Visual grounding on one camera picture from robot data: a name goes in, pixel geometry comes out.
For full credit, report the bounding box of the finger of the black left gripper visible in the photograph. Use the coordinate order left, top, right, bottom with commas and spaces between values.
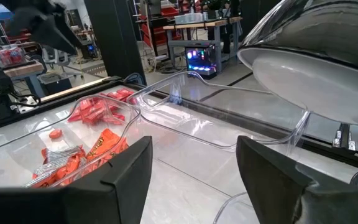
31, 14, 80, 55

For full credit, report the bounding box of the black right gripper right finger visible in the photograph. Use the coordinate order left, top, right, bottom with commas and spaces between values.
236, 135, 358, 224

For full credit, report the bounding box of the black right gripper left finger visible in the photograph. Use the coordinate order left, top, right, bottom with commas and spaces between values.
0, 136, 154, 224

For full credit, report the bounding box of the orange Reese's candy pack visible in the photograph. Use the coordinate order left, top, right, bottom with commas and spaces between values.
25, 155, 88, 189
86, 128, 129, 164
41, 146, 86, 170

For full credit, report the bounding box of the clear plastic bin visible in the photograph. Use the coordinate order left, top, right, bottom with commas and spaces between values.
135, 70, 312, 153
0, 95, 141, 189

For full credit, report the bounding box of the office chair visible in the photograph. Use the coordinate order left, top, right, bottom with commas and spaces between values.
42, 46, 83, 79

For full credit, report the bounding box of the wooden side table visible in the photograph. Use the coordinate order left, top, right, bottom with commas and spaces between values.
3, 60, 45, 98

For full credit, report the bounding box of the clear box with red items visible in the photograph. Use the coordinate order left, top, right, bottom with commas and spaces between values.
0, 45, 27, 67

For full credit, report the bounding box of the black floor stand pole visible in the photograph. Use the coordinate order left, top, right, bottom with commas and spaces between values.
84, 0, 147, 85

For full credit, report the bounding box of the computer tower with coloured lights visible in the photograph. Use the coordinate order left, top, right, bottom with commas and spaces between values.
185, 43, 217, 77

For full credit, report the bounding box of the wooden workbench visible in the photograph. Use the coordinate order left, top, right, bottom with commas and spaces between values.
163, 16, 244, 74

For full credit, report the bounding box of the metal frame bracket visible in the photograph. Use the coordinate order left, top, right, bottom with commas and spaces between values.
333, 123, 357, 150

